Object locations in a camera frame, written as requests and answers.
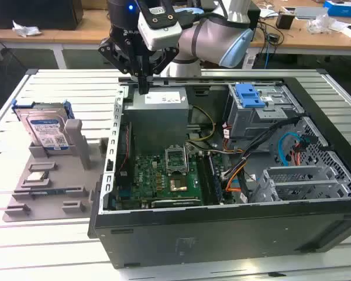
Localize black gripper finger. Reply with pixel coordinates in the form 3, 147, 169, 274
142, 46, 180, 95
98, 37, 144, 95

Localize hard disk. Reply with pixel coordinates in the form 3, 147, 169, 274
11, 99, 77, 152

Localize wooden desk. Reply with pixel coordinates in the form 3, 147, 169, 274
0, 8, 351, 56

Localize grey power supply unit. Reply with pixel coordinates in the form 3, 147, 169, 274
123, 87, 191, 156

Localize large black box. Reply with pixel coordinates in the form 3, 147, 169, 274
0, 0, 84, 31

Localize blue drive latch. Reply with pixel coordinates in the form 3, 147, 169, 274
235, 84, 266, 108

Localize crumpled white paper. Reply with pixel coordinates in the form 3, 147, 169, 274
12, 19, 42, 38

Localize CPU socket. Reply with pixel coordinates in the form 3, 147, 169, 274
164, 145, 190, 176

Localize grey optical drive cage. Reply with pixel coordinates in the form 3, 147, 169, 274
224, 83, 305, 140

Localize green motherboard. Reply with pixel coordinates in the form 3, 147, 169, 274
116, 152, 223, 208

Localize grey parts rack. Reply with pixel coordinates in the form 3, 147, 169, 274
2, 118, 111, 223

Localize silver CPU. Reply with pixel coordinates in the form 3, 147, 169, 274
27, 172, 47, 182

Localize grey flat device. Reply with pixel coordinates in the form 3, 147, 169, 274
294, 6, 330, 20

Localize clear plastic bag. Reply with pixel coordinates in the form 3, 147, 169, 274
307, 14, 340, 33

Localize black open PC case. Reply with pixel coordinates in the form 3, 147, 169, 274
87, 76, 351, 269

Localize blue cardboard box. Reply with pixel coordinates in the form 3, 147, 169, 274
324, 0, 351, 17

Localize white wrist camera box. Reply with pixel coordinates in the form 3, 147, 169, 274
134, 0, 184, 51

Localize yellow wires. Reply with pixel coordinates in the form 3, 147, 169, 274
187, 105, 217, 143

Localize red black thin wire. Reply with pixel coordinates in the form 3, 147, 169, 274
119, 122, 134, 172

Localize black cable bundle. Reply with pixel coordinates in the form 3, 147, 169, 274
222, 116, 308, 179

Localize blue wire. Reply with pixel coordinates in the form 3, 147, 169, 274
276, 132, 304, 167

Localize red orange wire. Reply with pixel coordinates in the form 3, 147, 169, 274
291, 142, 304, 167

